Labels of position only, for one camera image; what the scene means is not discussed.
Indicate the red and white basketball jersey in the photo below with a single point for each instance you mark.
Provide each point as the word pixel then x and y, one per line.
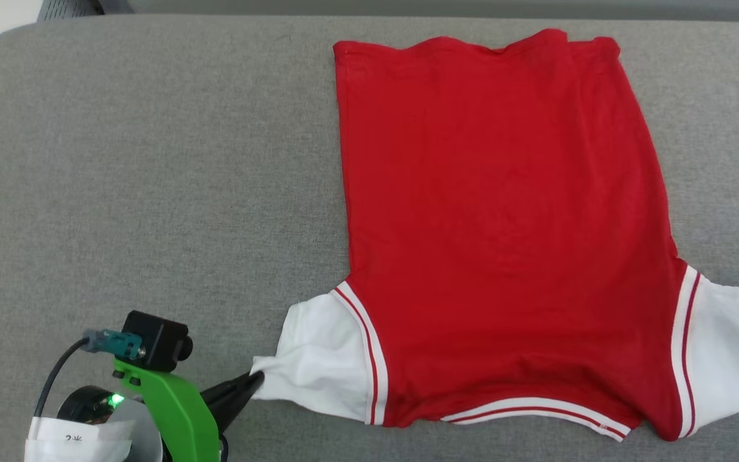
pixel 504 224

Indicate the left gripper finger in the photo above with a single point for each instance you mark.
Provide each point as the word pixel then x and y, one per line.
pixel 235 407
pixel 228 388

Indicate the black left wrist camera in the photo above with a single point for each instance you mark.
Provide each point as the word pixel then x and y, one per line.
pixel 154 343

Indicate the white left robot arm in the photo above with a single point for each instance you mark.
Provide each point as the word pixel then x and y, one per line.
pixel 145 436

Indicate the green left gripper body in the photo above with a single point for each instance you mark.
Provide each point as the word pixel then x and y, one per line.
pixel 180 417

